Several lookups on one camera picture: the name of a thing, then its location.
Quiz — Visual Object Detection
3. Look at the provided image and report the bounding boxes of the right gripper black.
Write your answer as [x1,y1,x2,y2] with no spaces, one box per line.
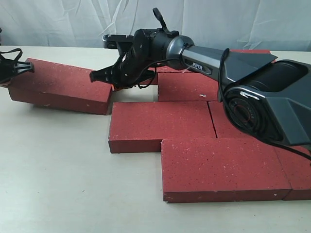
[89,28,177,92]

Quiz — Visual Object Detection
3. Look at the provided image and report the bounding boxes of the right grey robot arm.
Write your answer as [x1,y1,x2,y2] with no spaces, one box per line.
[90,28,311,146]

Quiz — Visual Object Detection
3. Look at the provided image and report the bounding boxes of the back left base brick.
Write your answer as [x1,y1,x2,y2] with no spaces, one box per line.
[139,66,190,85]

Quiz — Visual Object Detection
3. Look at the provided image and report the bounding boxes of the base brick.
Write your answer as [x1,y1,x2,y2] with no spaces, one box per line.
[230,50,271,54]
[139,66,190,85]
[161,138,292,203]
[274,148,311,201]

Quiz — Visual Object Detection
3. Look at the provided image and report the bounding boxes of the middle row red brick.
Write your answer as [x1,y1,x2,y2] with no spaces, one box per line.
[208,101,251,138]

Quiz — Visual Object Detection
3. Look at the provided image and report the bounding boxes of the back right base brick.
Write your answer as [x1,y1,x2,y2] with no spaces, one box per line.
[230,50,271,54]

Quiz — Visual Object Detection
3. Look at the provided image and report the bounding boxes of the front left base brick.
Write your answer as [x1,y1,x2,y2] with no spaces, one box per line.
[161,138,292,203]

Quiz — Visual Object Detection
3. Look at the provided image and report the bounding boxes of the front right base brick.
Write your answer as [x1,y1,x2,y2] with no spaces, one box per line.
[274,148,311,201]

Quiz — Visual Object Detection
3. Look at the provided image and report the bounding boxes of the blue-grey backdrop cloth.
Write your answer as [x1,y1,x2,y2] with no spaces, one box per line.
[0,0,311,51]

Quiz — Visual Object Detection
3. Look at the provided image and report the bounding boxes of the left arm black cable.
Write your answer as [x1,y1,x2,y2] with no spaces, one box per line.
[0,48,23,83]

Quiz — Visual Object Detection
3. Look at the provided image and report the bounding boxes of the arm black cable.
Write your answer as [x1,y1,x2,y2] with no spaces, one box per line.
[136,7,311,166]
[0,48,23,83]

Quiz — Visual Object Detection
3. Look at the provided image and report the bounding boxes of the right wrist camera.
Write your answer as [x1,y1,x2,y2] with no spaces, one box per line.
[102,34,134,54]

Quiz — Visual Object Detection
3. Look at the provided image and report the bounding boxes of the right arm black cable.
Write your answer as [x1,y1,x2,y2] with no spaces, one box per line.
[136,7,311,166]

